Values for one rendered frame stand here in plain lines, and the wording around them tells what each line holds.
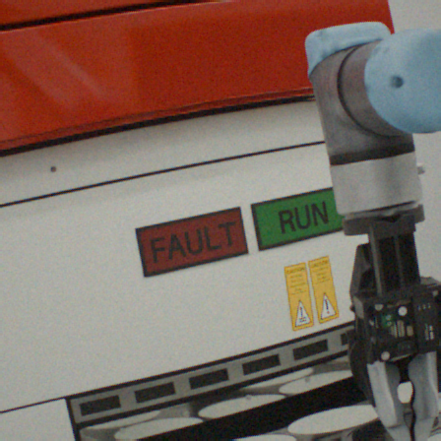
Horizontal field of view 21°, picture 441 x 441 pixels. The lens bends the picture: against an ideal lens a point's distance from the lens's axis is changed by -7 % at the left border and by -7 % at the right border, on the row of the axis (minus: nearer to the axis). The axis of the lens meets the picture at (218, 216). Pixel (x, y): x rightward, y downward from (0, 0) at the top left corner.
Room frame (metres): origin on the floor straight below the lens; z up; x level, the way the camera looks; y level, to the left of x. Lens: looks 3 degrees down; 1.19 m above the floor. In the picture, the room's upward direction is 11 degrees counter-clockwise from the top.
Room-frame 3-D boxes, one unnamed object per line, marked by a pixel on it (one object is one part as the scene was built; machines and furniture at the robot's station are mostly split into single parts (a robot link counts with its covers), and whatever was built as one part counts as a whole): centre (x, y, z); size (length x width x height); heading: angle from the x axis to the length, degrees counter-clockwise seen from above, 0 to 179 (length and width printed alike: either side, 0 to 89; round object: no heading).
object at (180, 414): (1.29, -0.02, 0.89); 0.44 x 0.02 x 0.10; 119
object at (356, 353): (1.02, -0.11, 0.99); 0.05 x 0.02 x 0.09; 91
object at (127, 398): (1.29, -0.01, 0.96); 0.44 x 0.01 x 0.02; 119
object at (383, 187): (1.00, -0.13, 1.13); 0.08 x 0.08 x 0.05
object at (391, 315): (0.99, -0.13, 1.05); 0.09 x 0.08 x 0.12; 1
